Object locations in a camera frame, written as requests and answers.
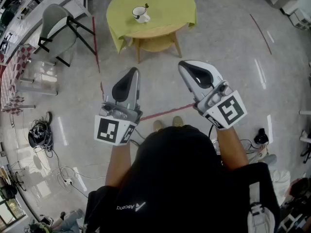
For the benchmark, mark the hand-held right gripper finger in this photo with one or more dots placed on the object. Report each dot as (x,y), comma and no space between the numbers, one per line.
(188,80)
(213,73)

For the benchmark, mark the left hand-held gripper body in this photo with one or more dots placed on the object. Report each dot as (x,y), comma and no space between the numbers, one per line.
(107,130)

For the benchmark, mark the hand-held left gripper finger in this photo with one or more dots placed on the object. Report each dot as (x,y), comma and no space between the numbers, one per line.
(116,92)
(136,91)

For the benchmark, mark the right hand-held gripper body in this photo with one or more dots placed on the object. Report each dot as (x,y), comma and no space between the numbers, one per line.
(226,110)

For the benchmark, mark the white enamel mug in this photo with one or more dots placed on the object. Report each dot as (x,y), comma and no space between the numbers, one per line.
(140,14)

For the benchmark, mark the small dark green object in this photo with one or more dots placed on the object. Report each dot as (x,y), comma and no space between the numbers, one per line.
(146,5)

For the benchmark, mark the person's left forearm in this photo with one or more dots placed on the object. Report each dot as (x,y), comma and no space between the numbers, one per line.
(120,164)

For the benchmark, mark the person's right forearm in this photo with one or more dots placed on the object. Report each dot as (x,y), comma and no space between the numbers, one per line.
(230,147)

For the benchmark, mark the red floor tape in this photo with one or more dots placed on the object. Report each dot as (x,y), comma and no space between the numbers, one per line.
(167,111)
(95,45)
(262,34)

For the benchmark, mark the person's left shoe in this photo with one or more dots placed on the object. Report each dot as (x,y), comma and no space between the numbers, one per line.
(157,125)

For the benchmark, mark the person's shoe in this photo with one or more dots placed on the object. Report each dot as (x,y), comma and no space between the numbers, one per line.
(157,125)
(177,121)

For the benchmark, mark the person's right shoe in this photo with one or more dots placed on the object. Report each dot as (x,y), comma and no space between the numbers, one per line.
(177,121)

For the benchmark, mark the black floor device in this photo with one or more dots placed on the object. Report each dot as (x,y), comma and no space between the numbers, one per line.
(261,137)

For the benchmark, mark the round wooden table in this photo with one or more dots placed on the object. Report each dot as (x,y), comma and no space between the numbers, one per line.
(155,41)

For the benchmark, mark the white power strip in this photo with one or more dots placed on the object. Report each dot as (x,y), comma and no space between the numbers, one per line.
(67,182)

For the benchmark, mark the green tablecloth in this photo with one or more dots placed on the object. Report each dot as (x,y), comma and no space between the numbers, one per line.
(165,6)

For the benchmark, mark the grey chair with black legs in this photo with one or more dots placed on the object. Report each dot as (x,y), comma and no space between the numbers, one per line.
(58,33)

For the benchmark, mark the person's black shirt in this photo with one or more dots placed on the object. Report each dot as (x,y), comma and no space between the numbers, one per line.
(177,178)

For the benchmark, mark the black tripod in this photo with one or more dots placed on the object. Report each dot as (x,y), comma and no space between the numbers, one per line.
(18,177)

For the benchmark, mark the white equipment box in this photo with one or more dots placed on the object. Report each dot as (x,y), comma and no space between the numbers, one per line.
(300,19)

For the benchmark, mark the red white checkered cloth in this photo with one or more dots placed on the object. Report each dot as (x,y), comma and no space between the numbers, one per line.
(14,76)

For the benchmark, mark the white metal table frame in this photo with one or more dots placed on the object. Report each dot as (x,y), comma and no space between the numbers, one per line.
(41,81)

